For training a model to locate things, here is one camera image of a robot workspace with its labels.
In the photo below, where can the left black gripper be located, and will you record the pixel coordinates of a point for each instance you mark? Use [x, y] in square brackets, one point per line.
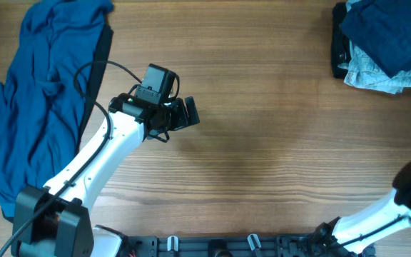
[181, 119]

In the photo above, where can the dark blue shorts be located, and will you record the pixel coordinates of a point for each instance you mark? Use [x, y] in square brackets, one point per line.
[382, 29]

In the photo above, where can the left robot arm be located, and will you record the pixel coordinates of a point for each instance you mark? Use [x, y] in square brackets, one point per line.
[55, 220]

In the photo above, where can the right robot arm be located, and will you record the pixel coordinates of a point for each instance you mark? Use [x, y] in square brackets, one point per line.
[350, 235]

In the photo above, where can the black garment under shirt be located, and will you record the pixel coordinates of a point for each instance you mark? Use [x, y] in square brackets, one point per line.
[102, 52]

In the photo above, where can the bright blue shirt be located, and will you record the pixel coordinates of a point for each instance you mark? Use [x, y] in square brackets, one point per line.
[41, 100]

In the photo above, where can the black folded garment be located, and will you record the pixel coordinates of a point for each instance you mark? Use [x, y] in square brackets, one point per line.
[340, 45]

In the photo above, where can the light blue folded jeans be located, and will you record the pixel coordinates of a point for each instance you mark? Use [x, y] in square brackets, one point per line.
[364, 73]

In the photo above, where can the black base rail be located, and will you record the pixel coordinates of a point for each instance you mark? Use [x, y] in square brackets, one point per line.
[284, 245]

